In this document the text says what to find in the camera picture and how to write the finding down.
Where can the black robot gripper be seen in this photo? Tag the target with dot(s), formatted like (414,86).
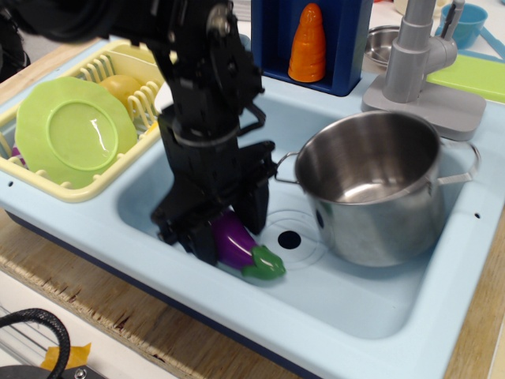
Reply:
(211,175)

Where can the purple toy eggplant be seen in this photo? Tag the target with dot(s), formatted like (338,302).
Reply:
(237,249)

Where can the stainless steel pot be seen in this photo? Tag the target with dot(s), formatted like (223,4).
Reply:
(374,185)

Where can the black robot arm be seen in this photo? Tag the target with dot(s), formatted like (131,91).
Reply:
(196,45)

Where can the yellow plastic bowl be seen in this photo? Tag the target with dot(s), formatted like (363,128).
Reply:
(121,87)

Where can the green plastic plate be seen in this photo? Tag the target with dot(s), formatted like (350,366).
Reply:
(73,130)

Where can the yellow dish rack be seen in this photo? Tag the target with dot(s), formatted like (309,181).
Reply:
(114,58)

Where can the orange toy carrot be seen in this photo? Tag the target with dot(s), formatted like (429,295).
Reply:
(308,51)

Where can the yellow tape piece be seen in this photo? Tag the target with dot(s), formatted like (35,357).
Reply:
(78,356)

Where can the light blue toy sink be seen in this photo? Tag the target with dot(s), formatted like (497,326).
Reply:
(328,317)

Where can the purple item in rack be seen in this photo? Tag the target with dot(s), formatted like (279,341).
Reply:
(17,154)

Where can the grey toy faucet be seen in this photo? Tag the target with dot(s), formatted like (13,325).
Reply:
(415,54)

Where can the small steel bowl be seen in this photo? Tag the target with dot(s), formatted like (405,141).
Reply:
(379,44)

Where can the green cutting board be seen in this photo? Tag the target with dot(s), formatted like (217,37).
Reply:
(479,76)

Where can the blue plastic cup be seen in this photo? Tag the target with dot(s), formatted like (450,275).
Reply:
(470,29)

